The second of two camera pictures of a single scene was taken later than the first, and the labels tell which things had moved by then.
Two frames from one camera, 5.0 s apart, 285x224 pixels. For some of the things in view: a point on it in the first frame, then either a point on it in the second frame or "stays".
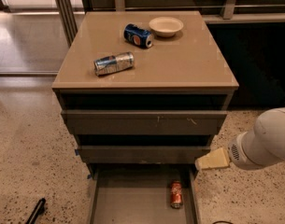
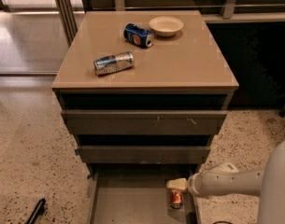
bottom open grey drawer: [141, 194] stays
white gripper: [236, 153] -> [195, 184]
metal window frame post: [66, 14] stays
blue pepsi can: [138, 35] stays
